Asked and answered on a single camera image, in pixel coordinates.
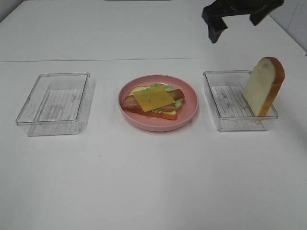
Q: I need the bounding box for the bacon strip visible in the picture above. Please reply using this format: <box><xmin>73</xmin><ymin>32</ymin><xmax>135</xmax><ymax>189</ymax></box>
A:
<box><xmin>121</xmin><ymin>95</ymin><xmax>182</xmax><ymax>113</ymax></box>
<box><xmin>167</xmin><ymin>89</ymin><xmax>185</xmax><ymax>101</ymax></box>

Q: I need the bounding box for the green lettuce leaf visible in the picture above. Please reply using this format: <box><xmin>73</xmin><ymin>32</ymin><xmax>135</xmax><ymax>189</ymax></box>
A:
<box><xmin>149</xmin><ymin>83</ymin><xmax>184</xmax><ymax>103</ymax></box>

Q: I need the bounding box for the pink round plate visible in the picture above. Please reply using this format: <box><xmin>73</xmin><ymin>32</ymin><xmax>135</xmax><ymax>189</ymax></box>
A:
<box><xmin>118</xmin><ymin>75</ymin><xmax>199</xmax><ymax>132</ymax></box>

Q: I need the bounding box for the yellow cheese slice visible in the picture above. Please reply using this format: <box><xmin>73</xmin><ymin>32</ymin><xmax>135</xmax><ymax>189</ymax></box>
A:
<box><xmin>132</xmin><ymin>87</ymin><xmax>176</xmax><ymax>112</ymax></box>

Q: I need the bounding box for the bread slice with orange crust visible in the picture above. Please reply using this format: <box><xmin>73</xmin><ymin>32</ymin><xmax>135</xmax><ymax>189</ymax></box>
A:
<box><xmin>128</xmin><ymin>86</ymin><xmax>177</xmax><ymax>120</ymax></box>

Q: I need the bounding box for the clear right plastic container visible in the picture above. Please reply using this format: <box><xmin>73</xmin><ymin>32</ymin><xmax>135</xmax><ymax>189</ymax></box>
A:
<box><xmin>203</xmin><ymin>70</ymin><xmax>278</xmax><ymax>131</ymax></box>

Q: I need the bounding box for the clear left plastic container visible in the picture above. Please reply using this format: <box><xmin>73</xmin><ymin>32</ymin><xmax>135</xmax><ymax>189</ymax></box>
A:
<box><xmin>15</xmin><ymin>72</ymin><xmax>95</xmax><ymax>137</ymax></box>

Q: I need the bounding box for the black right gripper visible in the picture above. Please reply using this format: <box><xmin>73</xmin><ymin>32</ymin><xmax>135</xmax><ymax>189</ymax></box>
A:
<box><xmin>202</xmin><ymin>0</ymin><xmax>284</xmax><ymax>44</ymax></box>

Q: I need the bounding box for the clear plastic container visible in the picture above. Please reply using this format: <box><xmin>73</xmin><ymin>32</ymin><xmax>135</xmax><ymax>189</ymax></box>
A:
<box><xmin>15</xmin><ymin>72</ymin><xmax>95</xmax><ymax>137</ymax></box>
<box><xmin>203</xmin><ymin>70</ymin><xmax>278</xmax><ymax>131</ymax></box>

